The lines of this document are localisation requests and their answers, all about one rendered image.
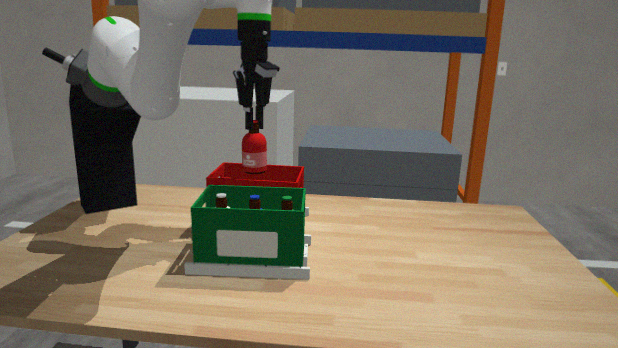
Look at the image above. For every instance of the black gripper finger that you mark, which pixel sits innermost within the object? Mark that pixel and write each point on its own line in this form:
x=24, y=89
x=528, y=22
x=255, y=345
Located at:
x=262, y=92
x=245, y=94

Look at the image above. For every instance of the blue bottle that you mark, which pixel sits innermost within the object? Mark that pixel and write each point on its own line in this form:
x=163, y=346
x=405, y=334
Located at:
x=254, y=202

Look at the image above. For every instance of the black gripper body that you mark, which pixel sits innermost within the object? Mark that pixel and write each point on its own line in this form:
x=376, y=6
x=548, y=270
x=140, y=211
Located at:
x=251, y=52

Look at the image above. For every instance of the green crate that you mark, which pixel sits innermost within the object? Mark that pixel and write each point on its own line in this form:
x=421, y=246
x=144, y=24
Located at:
x=238, y=235

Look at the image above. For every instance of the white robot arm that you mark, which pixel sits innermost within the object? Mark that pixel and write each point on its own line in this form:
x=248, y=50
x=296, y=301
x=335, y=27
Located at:
x=165, y=26

